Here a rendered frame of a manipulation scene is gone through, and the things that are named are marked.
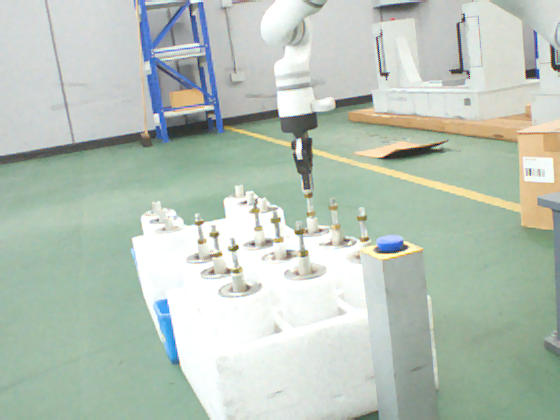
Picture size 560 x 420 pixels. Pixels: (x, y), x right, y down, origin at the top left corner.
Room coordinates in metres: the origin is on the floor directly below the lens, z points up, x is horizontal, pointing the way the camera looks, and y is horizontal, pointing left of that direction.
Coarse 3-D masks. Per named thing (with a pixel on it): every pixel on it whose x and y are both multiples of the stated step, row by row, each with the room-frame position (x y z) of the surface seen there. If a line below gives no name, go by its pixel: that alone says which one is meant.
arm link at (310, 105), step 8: (296, 88) 1.32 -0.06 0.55; (304, 88) 1.32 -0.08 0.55; (280, 96) 1.33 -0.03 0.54; (288, 96) 1.32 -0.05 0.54; (296, 96) 1.31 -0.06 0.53; (304, 96) 1.32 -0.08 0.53; (312, 96) 1.33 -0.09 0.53; (280, 104) 1.33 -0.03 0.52; (288, 104) 1.32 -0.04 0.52; (296, 104) 1.31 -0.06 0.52; (304, 104) 1.32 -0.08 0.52; (312, 104) 1.32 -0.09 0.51; (320, 104) 1.30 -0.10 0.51; (328, 104) 1.29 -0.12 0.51; (280, 112) 1.34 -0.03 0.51; (288, 112) 1.32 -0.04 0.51; (296, 112) 1.31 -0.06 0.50; (304, 112) 1.31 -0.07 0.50; (312, 112) 1.33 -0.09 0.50
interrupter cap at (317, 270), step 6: (312, 264) 1.12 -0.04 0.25; (318, 264) 1.11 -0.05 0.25; (288, 270) 1.11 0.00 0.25; (294, 270) 1.10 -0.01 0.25; (312, 270) 1.10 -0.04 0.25; (318, 270) 1.08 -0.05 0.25; (324, 270) 1.08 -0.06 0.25; (288, 276) 1.07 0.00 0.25; (294, 276) 1.07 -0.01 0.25; (300, 276) 1.06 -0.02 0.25; (306, 276) 1.06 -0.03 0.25; (312, 276) 1.05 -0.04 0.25; (318, 276) 1.06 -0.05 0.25
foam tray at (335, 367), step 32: (192, 320) 1.13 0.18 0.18; (352, 320) 1.03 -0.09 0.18; (192, 352) 1.14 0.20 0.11; (224, 352) 0.97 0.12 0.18; (256, 352) 0.97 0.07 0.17; (288, 352) 0.99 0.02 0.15; (320, 352) 1.01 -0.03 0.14; (352, 352) 1.03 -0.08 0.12; (192, 384) 1.21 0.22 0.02; (224, 384) 0.95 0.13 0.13; (256, 384) 0.97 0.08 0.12; (288, 384) 0.99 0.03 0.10; (320, 384) 1.01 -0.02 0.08; (352, 384) 1.02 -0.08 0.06; (224, 416) 0.96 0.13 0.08; (256, 416) 0.97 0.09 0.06; (288, 416) 0.99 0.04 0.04; (320, 416) 1.00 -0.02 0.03; (352, 416) 1.02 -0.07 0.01
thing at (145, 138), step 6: (138, 6) 6.50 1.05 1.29; (138, 12) 6.49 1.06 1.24; (138, 18) 6.49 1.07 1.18; (138, 24) 6.49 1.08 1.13; (138, 30) 6.48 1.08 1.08; (138, 36) 6.49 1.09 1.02; (138, 42) 6.48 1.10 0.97; (144, 96) 6.47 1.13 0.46; (144, 102) 6.47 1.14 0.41; (144, 108) 6.46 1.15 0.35; (144, 114) 6.46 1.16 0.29; (144, 120) 6.46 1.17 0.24; (144, 126) 6.46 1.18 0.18; (144, 138) 6.27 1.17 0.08; (144, 144) 6.30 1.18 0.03; (150, 144) 6.26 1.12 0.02
